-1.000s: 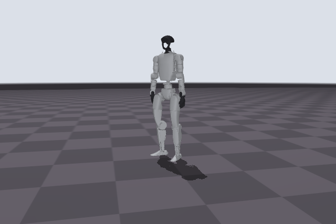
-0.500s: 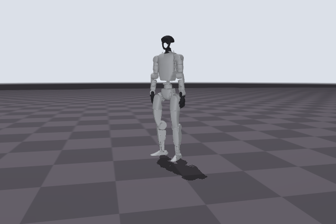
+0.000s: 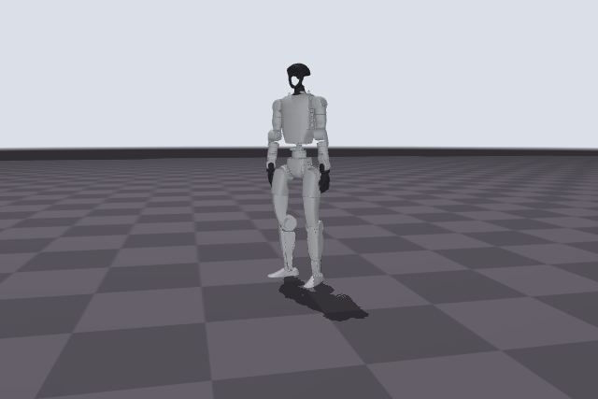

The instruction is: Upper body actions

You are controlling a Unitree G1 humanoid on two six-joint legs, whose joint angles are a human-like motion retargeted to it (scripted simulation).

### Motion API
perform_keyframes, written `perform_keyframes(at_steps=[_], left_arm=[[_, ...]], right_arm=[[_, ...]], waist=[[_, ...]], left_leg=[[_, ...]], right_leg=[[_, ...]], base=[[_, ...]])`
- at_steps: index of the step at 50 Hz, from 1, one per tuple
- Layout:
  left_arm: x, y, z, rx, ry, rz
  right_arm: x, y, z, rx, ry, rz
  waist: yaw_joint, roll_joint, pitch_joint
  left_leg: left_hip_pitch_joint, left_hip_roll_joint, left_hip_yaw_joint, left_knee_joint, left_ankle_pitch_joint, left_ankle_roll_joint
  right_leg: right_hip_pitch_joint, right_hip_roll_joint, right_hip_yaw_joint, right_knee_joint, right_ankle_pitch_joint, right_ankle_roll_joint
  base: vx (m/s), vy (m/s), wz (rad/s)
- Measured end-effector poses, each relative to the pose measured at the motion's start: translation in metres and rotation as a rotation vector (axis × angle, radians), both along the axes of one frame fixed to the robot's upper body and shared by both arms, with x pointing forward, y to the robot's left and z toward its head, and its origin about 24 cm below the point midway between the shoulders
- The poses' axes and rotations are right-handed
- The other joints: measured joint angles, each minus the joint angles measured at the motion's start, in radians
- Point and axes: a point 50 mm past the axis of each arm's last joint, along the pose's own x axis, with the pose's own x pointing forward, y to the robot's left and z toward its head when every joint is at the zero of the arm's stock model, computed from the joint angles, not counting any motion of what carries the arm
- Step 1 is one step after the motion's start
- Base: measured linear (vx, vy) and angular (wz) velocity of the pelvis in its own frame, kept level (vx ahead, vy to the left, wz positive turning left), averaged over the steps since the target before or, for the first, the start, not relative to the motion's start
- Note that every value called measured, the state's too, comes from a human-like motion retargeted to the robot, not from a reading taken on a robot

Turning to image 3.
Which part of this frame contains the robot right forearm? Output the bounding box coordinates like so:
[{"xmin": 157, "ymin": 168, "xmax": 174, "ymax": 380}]
[{"xmin": 266, "ymin": 132, "xmax": 279, "ymax": 168}]

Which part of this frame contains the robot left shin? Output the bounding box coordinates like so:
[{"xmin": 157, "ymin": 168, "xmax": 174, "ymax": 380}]
[{"xmin": 307, "ymin": 221, "xmax": 324, "ymax": 278}]

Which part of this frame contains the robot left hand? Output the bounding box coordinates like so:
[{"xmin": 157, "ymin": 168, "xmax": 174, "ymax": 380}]
[{"xmin": 319, "ymin": 164, "xmax": 330, "ymax": 193}]

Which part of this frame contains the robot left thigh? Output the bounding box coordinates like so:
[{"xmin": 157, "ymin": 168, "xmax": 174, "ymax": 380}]
[{"xmin": 302, "ymin": 164, "xmax": 321, "ymax": 232}]

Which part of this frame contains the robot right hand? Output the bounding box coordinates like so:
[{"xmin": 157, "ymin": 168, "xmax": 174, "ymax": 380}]
[{"xmin": 266, "ymin": 163, "xmax": 275, "ymax": 188}]

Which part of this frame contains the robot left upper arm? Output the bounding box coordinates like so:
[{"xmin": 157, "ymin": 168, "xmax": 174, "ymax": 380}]
[{"xmin": 309, "ymin": 96, "xmax": 327, "ymax": 140}]

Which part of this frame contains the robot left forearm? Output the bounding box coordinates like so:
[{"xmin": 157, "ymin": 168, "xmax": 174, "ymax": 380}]
[{"xmin": 317, "ymin": 129, "xmax": 331, "ymax": 171}]

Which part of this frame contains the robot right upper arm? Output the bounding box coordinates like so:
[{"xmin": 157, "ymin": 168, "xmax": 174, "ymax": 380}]
[{"xmin": 268, "ymin": 99, "xmax": 282, "ymax": 141}]

